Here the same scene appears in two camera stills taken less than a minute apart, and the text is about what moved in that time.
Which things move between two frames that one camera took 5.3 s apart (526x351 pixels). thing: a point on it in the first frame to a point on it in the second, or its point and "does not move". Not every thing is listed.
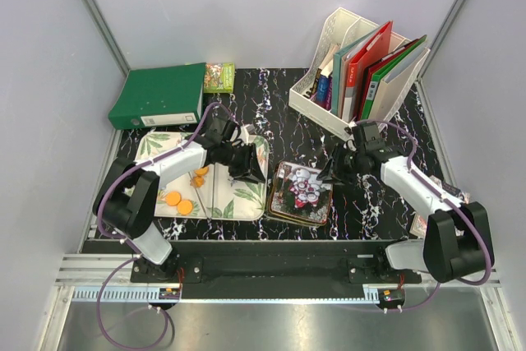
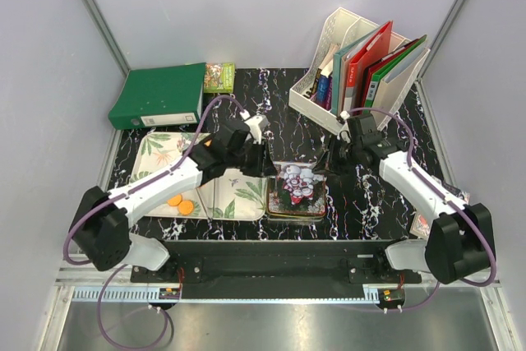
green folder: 376,78 does not move
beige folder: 395,86 does not move
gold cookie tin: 297,193 does not move
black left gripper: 249,169 to 263,166
